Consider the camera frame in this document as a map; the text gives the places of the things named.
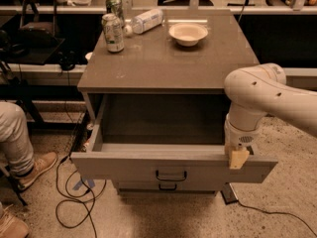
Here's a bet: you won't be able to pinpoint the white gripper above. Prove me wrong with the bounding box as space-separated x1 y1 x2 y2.
224 116 260 170

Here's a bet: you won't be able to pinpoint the grey top drawer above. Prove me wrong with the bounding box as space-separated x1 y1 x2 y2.
72 94 277 184

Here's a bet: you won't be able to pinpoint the grey drawer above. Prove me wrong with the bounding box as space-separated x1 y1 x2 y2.
72 94 277 184
114 181 223 193

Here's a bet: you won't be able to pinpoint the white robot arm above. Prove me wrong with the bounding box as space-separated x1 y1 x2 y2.
224 63 317 170

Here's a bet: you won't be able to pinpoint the grey drawer cabinet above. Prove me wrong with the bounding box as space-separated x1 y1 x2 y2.
76 9 261 195

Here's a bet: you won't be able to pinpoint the grey bottom drawer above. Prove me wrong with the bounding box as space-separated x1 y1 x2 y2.
114 181 223 193

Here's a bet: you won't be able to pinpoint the black power adapter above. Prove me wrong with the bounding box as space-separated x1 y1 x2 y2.
221 183 239 205

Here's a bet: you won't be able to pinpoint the white bowl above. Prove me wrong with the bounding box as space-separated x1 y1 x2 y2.
168 23 208 47

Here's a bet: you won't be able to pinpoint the blue tape cross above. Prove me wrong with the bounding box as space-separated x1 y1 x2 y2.
72 179 95 190

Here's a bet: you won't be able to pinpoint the clear plastic water bottle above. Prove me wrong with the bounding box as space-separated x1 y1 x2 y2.
123 9 163 37

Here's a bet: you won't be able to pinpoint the green soda can front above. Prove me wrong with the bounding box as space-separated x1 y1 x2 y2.
101 13 124 53

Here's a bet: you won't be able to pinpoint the green soda can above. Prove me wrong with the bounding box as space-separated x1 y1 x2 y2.
101 13 124 53
105 0 125 26

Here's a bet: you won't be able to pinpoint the tan boot upper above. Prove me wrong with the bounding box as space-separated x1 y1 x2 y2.
17 152 57 191

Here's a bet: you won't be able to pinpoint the tan boot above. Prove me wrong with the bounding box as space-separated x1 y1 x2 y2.
0 208 30 238
17 152 57 191

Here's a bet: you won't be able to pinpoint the green soda can rear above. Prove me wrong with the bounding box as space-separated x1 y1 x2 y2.
105 0 125 26

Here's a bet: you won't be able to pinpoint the black headphones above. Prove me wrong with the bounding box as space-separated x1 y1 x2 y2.
57 51 76 71

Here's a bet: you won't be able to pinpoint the person leg beige trousers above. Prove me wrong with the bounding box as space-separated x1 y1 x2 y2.
0 102 34 177

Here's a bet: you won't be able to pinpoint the black bag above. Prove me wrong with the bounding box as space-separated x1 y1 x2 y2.
16 0 61 49

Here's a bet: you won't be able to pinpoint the tan boot lower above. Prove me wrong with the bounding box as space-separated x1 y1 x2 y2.
0 208 30 238

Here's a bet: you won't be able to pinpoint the black adapter cable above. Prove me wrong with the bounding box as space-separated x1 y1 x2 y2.
236 200 317 238

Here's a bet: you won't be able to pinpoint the black floor cable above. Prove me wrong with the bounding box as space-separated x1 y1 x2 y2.
54 154 108 238

